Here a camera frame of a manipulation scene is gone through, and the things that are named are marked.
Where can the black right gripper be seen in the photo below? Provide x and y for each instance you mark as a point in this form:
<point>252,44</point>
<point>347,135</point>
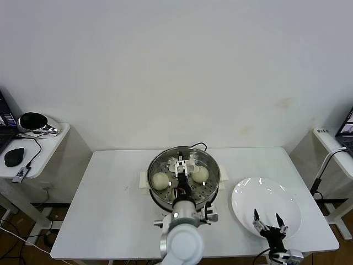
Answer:
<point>275,238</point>

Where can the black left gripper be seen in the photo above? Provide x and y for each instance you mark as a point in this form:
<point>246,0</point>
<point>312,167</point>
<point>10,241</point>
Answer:
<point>184,190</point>

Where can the white steamed baozi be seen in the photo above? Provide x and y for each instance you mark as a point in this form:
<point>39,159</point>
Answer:
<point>160,181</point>
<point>201,175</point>

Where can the stainless steel steamer basket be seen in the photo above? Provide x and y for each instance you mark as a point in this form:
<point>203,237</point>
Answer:
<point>224,173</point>

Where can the white round plate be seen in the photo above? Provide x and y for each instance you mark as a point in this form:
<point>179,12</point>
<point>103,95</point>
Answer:
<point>262,198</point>

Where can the cream electric cooker base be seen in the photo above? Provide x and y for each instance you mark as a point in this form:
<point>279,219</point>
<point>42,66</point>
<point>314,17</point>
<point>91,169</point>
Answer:
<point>222,186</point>

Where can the white side table with label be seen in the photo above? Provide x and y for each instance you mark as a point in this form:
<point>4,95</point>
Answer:
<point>303,154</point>

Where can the black laptop beside printed label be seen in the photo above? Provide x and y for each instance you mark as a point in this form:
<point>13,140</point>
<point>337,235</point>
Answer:
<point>346,132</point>

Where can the white side table with mouse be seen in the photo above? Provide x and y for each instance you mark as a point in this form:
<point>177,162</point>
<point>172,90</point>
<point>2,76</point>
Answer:
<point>52,149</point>

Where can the dark round floor object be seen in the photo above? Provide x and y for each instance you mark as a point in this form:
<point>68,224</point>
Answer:
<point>50,239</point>

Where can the grey usb hub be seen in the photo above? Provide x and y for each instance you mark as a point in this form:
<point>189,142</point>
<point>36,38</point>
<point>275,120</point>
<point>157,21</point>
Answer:
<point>20,174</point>

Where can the black computer mouse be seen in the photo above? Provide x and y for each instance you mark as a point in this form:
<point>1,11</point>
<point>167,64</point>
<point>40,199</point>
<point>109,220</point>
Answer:
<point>13,157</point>

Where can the black laptop with pink screen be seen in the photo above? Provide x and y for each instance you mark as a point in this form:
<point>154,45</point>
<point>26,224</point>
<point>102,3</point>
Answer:
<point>5,132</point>

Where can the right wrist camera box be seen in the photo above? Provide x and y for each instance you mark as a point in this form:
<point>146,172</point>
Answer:
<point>295,255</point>

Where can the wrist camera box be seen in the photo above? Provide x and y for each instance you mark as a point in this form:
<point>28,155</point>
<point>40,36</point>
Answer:
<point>212,217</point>
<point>295,255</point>

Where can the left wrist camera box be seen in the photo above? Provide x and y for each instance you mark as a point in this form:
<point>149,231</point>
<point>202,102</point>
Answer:
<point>212,217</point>

